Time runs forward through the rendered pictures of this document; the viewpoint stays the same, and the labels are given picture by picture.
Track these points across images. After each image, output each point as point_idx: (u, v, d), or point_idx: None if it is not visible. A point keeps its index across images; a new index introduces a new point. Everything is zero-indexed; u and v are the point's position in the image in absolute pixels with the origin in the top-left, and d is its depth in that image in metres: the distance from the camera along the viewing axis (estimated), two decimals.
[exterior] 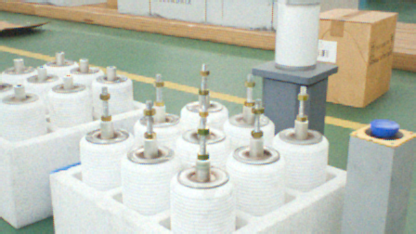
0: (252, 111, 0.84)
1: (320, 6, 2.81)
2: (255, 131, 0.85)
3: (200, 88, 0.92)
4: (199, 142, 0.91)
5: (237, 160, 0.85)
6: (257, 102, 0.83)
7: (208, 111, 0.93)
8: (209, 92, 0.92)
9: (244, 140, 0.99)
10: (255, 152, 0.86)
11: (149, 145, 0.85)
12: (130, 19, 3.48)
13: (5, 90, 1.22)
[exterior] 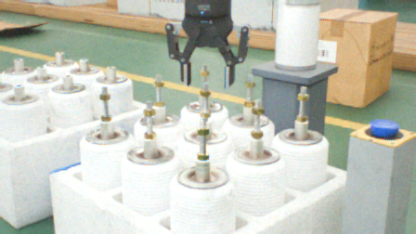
0: (252, 111, 0.84)
1: (320, 6, 2.81)
2: (255, 131, 0.85)
3: (209, 89, 0.92)
4: (191, 129, 0.97)
5: (237, 160, 0.85)
6: (257, 102, 0.83)
7: (201, 112, 0.93)
8: (202, 94, 0.92)
9: (244, 140, 0.99)
10: (255, 152, 0.86)
11: (149, 145, 0.85)
12: (130, 19, 3.48)
13: (5, 90, 1.22)
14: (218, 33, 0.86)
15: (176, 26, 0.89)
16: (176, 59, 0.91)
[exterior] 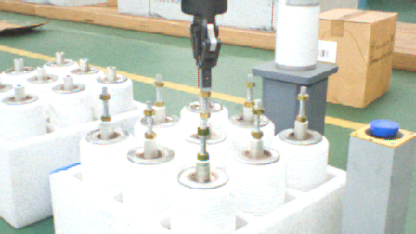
0: (252, 111, 0.84)
1: (320, 6, 2.81)
2: (255, 131, 0.85)
3: (209, 91, 0.92)
4: (183, 135, 0.94)
5: (237, 160, 0.85)
6: (257, 102, 0.83)
7: (200, 112, 0.93)
8: (201, 95, 0.92)
9: (244, 140, 0.99)
10: (255, 152, 0.86)
11: (149, 145, 0.85)
12: (130, 19, 3.48)
13: (5, 90, 1.22)
14: None
15: (214, 37, 0.85)
16: (212, 66, 0.89)
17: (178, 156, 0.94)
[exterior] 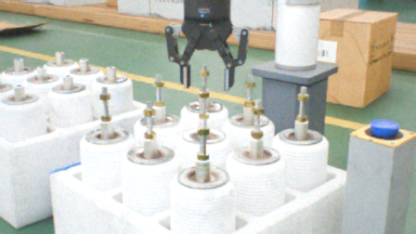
0: (252, 111, 0.84)
1: (320, 6, 2.81)
2: (255, 131, 0.85)
3: (208, 92, 0.92)
4: (190, 140, 0.92)
5: (237, 160, 0.85)
6: (257, 102, 0.83)
7: (199, 113, 0.94)
8: (199, 95, 0.92)
9: (244, 140, 0.99)
10: (255, 152, 0.86)
11: (149, 145, 0.85)
12: (130, 19, 3.48)
13: (5, 90, 1.22)
14: (218, 36, 0.87)
15: (175, 29, 0.89)
16: (175, 62, 0.91)
17: (192, 162, 0.92)
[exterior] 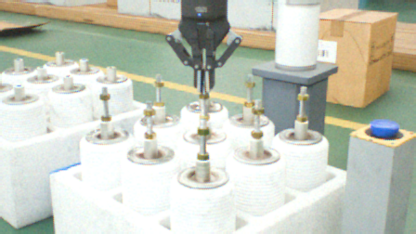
0: (252, 111, 0.84)
1: (320, 6, 2.81)
2: (255, 131, 0.85)
3: (208, 94, 0.92)
4: (211, 142, 0.91)
5: (237, 160, 0.85)
6: (257, 102, 0.83)
7: (200, 114, 0.94)
8: (199, 97, 0.92)
9: (244, 140, 0.99)
10: (255, 152, 0.86)
11: (149, 145, 0.85)
12: (130, 19, 3.48)
13: (5, 90, 1.22)
14: (214, 37, 0.87)
15: (175, 34, 0.90)
16: (190, 66, 0.91)
17: (219, 162, 0.92)
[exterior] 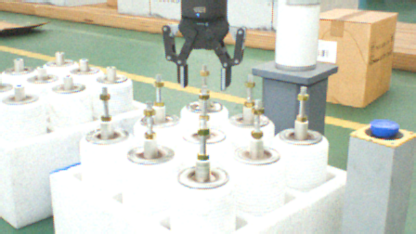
0: (252, 111, 0.84)
1: (320, 6, 2.81)
2: (255, 131, 0.85)
3: None
4: (197, 141, 0.92)
5: (237, 160, 0.85)
6: (257, 102, 0.83)
7: (203, 116, 0.93)
8: (206, 97, 0.92)
9: (244, 140, 0.99)
10: (255, 152, 0.86)
11: (149, 145, 0.85)
12: (130, 19, 3.48)
13: (5, 90, 1.22)
14: (214, 35, 0.87)
15: (173, 28, 0.90)
16: (173, 61, 0.91)
17: None
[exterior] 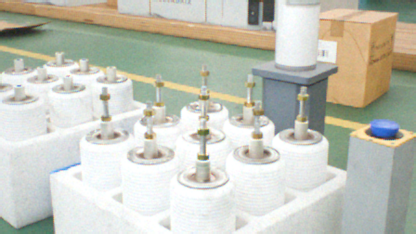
0: (252, 112, 0.85)
1: (320, 6, 2.81)
2: (254, 132, 0.85)
3: (199, 95, 0.92)
4: (195, 141, 0.92)
5: (232, 153, 0.87)
6: (256, 103, 0.84)
7: (208, 115, 0.94)
8: (206, 96, 0.93)
9: (244, 140, 0.99)
10: (252, 151, 0.86)
11: (149, 145, 0.85)
12: (130, 19, 3.48)
13: (5, 90, 1.22)
14: None
15: None
16: None
17: None
